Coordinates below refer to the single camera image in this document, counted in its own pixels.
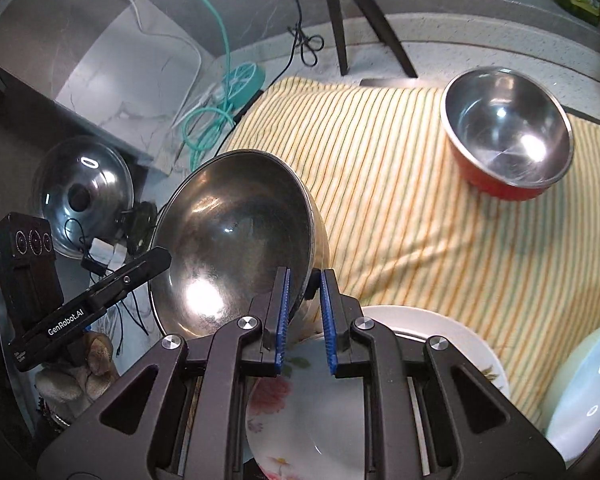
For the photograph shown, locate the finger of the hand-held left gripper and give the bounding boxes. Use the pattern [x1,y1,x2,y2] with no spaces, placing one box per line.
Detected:
[87,247,172,312]

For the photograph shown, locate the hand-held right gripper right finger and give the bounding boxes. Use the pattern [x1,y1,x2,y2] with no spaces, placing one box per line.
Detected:
[320,267,566,480]

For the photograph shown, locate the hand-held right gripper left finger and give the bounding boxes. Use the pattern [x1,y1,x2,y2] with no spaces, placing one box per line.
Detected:
[37,266,293,480]

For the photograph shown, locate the large stainless steel bowl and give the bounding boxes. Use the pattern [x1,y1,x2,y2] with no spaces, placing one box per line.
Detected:
[147,149,329,346]

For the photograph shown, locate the pink flower white plate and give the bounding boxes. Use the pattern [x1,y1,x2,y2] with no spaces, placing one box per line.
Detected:
[244,332,381,480]

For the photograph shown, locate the floral rim white plate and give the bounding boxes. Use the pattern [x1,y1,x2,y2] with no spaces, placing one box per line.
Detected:
[357,305,512,441]

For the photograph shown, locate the white ceramic bowl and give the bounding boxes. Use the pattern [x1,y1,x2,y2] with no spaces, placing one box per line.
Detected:
[544,319,600,467]

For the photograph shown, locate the person's left hand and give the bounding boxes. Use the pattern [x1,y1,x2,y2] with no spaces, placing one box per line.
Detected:
[35,332,117,413]

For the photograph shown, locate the white plug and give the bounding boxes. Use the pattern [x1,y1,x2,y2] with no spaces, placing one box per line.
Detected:
[82,239,129,277]

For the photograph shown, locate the black round adapter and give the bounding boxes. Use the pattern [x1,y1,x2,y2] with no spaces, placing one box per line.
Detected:
[120,201,159,254]

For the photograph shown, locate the steel pot lid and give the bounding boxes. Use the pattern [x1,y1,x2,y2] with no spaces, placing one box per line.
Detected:
[32,135,134,261]

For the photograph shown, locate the yellow striped cloth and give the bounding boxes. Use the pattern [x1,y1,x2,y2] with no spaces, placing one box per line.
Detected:
[219,76,600,433]

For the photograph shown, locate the red steel-lined bowl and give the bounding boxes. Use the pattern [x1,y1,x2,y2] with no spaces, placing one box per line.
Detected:
[441,66,575,202]

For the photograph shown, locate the black tangled cables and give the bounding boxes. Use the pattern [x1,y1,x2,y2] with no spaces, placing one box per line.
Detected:
[62,217,157,357]

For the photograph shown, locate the teal cable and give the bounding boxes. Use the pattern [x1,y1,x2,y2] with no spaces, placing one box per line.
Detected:
[149,0,267,172]

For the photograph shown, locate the white cable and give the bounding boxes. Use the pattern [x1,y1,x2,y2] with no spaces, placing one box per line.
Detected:
[74,0,204,128]

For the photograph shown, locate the black thin cable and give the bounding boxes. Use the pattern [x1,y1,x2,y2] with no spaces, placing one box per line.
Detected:
[279,0,326,68]

